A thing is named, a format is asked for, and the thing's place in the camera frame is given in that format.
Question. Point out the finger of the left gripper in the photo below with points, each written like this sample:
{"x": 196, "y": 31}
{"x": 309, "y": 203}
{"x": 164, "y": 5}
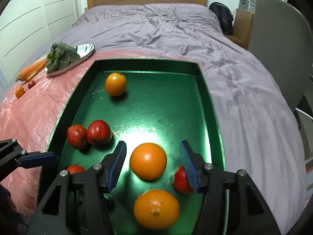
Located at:
{"x": 36, "y": 159}

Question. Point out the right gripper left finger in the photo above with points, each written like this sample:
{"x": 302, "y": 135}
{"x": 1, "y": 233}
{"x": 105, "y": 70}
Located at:
{"x": 58, "y": 211}

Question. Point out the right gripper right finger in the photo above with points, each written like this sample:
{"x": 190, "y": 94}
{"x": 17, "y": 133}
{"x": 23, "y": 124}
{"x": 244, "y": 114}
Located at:
{"x": 232, "y": 204}

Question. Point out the large red apple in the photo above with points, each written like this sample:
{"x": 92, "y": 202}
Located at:
{"x": 99, "y": 133}

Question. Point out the orange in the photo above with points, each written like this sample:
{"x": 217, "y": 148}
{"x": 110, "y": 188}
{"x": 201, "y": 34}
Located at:
{"x": 115, "y": 84}
{"x": 148, "y": 161}
{"x": 19, "y": 92}
{"x": 156, "y": 209}

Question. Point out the dark purple plum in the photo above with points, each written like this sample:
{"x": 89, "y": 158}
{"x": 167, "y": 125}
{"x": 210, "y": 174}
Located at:
{"x": 109, "y": 203}

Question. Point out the pink plastic sheet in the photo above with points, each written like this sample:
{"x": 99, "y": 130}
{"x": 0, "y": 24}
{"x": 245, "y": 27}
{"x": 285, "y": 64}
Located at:
{"x": 32, "y": 118}

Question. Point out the small red tomato back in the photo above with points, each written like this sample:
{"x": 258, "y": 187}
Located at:
{"x": 31, "y": 84}

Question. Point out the orange carrot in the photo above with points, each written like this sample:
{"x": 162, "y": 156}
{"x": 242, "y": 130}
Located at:
{"x": 31, "y": 70}

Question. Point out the green rectangular tray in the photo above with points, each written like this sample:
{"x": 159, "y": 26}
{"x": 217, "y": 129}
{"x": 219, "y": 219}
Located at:
{"x": 165, "y": 102}

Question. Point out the green leafy vegetable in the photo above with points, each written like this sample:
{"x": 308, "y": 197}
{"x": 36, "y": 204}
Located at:
{"x": 61, "y": 55}

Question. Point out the white striped plate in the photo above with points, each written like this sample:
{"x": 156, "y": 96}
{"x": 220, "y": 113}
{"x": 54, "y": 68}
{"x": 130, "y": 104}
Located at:
{"x": 84, "y": 50}

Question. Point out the white wardrobe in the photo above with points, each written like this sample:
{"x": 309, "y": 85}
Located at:
{"x": 28, "y": 24}

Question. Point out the grey office chair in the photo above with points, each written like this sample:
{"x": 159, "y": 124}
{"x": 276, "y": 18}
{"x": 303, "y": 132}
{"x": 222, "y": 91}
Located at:
{"x": 281, "y": 39}

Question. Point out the wooden nightstand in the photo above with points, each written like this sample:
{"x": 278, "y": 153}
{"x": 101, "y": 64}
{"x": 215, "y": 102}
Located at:
{"x": 242, "y": 28}

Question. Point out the black backpack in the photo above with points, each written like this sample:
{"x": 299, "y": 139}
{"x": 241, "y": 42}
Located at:
{"x": 224, "y": 16}

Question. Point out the white storage box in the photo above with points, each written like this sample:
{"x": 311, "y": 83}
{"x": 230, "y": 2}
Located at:
{"x": 247, "y": 5}

